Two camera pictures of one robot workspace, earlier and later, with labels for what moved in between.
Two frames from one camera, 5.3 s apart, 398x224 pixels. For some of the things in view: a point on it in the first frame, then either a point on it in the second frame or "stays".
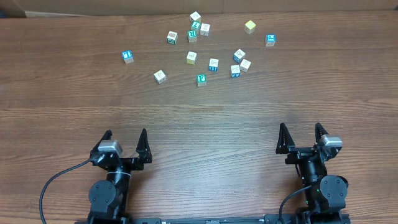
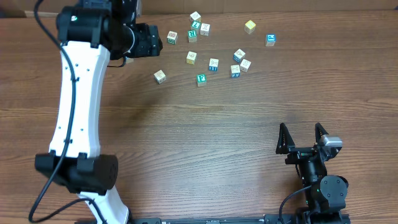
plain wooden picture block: [160, 76] stays
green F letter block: [201, 79] stays
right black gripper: [303, 152] stays
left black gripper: [126, 160] -> [154, 40]
